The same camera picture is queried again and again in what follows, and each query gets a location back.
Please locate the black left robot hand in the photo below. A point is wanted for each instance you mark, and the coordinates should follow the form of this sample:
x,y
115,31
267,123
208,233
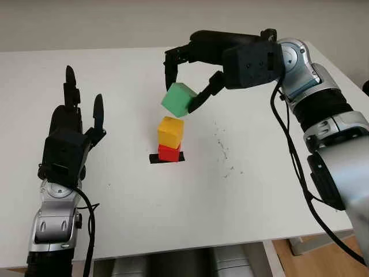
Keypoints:
x,y
66,119

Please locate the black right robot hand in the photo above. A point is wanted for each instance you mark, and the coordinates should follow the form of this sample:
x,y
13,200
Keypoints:
x,y
213,46

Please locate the green block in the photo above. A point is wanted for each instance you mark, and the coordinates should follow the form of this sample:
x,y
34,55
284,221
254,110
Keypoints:
x,y
177,99

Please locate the yellow block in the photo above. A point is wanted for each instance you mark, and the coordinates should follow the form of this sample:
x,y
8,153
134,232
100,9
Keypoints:
x,y
170,132

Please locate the red block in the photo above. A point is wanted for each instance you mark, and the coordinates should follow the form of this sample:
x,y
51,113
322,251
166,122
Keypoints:
x,y
168,154

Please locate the black tape strip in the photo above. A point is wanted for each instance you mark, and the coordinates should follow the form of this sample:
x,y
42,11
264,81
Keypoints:
x,y
153,159

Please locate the black chair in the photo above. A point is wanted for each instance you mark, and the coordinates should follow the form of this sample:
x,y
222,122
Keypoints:
x,y
366,89

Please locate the grey robot lower body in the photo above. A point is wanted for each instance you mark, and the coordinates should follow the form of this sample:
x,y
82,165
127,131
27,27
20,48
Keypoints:
x,y
230,264

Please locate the grey table leg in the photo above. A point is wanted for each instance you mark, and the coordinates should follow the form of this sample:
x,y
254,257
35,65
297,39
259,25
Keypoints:
x,y
320,242

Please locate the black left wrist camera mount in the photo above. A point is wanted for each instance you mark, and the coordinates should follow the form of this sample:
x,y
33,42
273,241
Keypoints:
x,y
64,155

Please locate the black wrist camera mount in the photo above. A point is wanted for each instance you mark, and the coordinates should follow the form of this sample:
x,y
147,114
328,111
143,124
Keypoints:
x,y
250,66
64,155

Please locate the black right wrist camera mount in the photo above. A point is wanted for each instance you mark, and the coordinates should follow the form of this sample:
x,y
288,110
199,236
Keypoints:
x,y
250,66

